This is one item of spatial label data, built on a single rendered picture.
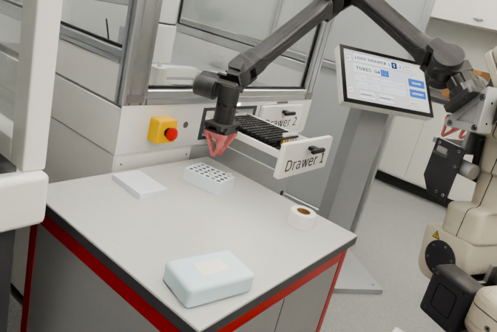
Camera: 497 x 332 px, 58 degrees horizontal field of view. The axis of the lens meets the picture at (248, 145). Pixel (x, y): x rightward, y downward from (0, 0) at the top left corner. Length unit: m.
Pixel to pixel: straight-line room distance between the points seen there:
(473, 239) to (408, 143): 2.96
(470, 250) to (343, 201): 1.20
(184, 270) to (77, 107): 0.74
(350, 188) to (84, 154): 1.49
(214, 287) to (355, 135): 1.63
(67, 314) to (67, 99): 0.65
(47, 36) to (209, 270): 0.50
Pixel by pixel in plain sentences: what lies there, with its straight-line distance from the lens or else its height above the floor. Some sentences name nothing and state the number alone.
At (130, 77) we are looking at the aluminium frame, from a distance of 1.25.
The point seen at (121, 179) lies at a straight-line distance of 1.23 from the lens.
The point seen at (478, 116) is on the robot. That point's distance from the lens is 1.21.
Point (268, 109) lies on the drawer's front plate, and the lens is 1.74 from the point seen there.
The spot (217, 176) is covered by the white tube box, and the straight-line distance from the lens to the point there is 1.30.
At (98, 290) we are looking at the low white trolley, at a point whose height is 0.65.
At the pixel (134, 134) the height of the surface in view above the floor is 0.86.
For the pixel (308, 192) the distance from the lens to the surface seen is 3.27.
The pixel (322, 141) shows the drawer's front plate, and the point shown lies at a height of 0.92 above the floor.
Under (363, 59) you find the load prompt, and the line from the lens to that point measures 2.32.
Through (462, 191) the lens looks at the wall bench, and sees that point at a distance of 4.26.
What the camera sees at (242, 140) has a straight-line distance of 1.41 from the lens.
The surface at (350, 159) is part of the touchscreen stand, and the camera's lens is 2.39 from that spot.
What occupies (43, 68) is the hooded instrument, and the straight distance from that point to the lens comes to 0.85.
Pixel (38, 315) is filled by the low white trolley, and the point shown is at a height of 0.44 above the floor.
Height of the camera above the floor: 1.28
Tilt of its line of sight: 17 degrees down
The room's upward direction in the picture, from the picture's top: 14 degrees clockwise
